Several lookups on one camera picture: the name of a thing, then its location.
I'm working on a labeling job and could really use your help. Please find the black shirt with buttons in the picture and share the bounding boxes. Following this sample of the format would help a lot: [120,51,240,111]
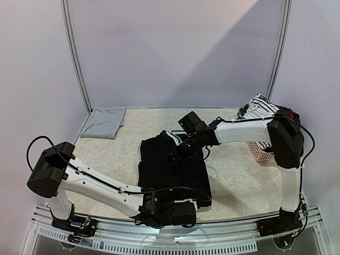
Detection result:
[138,132,212,207]

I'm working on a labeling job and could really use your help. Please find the grey tank top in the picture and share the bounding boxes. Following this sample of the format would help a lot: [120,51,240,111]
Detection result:
[79,107,126,139]

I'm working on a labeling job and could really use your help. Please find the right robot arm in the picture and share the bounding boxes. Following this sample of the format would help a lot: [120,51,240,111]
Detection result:
[170,111,304,232]

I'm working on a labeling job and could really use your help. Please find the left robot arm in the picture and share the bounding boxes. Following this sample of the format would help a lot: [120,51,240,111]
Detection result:
[27,142,197,231]

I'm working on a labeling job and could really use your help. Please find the pink perforated laundry basket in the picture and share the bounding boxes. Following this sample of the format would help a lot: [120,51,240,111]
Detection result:
[247,141,274,163]

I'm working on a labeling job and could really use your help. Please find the white striped garment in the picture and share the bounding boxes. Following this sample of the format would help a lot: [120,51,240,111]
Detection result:
[244,93,279,119]

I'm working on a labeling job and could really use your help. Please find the colourful patterned garment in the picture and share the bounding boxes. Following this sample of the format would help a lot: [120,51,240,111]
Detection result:
[236,103,300,123]

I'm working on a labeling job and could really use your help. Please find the aluminium front rail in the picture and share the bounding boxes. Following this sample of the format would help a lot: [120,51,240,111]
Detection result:
[23,206,332,254]

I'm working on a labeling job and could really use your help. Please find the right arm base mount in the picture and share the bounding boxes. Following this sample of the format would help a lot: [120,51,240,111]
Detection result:
[256,216,308,239]

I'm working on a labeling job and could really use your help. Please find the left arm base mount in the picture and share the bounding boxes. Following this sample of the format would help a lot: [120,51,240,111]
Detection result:
[52,215,98,237]

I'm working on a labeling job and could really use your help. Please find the right aluminium corner post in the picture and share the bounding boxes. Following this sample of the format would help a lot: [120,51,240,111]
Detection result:
[265,0,292,99]

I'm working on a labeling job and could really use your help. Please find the aluminium corner post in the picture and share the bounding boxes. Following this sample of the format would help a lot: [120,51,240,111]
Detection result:
[265,0,292,99]
[61,0,93,114]

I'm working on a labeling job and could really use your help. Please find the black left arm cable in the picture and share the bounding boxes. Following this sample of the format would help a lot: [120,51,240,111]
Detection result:
[25,135,213,205]

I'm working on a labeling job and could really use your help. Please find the left aluminium corner post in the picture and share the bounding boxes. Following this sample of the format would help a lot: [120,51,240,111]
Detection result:
[61,0,93,114]

